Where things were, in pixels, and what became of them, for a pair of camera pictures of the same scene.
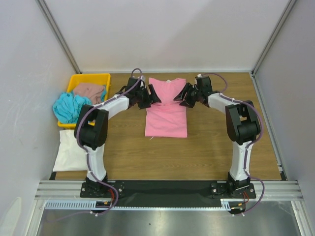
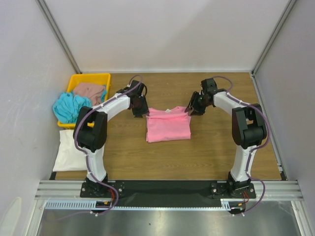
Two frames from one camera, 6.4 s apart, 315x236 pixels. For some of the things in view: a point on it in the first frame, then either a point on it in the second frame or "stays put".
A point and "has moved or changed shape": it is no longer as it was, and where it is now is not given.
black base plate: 107,192 stays put
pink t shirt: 168,118 has moved or changed shape
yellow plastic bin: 98,78 stays put
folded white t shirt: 72,156 stays put
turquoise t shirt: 67,107 stays put
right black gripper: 189,93 to 197,103
